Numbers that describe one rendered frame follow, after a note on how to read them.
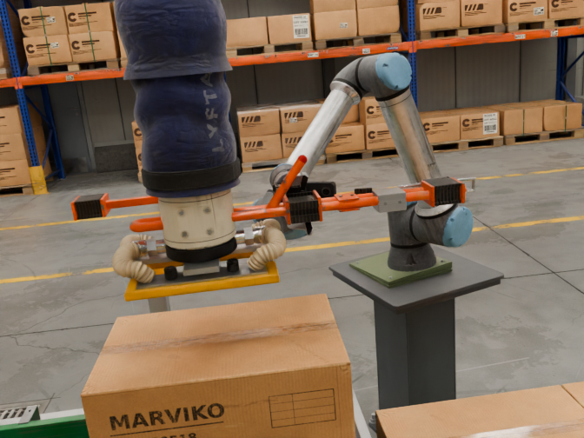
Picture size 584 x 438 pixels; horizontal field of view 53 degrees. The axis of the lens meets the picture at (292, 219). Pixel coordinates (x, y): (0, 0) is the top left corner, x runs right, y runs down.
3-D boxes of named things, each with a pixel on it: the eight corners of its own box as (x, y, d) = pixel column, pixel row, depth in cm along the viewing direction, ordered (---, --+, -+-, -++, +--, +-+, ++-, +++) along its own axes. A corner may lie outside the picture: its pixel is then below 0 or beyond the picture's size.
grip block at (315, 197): (288, 226, 138) (286, 202, 136) (283, 215, 147) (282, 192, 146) (323, 222, 139) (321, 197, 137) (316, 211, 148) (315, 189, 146)
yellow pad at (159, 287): (124, 302, 128) (121, 281, 127) (131, 285, 137) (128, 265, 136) (280, 283, 131) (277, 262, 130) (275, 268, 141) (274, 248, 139)
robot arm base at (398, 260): (377, 265, 237) (374, 242, 235) (412, 251, 247) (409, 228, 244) (411, 275, 221) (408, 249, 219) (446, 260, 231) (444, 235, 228)
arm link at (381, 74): (444, 226, 228) (375, 47, 197) (481, 232, 214) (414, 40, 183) (420, 250, 222) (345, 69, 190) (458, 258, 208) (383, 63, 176)
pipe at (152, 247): (123, 283, 129) (119, 259, 127) (138, 248, 153) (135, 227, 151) (277, 265, 132) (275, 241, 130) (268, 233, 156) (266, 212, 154)
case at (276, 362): (110, 542, 140) (79, 394, 129) (139, 437, 178) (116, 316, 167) (361, 508, 143) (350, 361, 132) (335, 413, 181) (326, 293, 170)
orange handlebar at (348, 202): (82, 242, 135) (78, 228, 134) (105, 210, 164) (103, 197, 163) (470, 198, 143) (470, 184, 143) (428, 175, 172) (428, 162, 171)
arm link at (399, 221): (408, 231, 242) (404, 189, 237) (441, 237, 228) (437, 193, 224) (381, 242, 233) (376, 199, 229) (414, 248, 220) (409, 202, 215)
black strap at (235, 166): (136, 195, 125) (134, 177, 124) (149, 175, 148) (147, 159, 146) (242, 184, 127) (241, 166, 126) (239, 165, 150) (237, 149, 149)
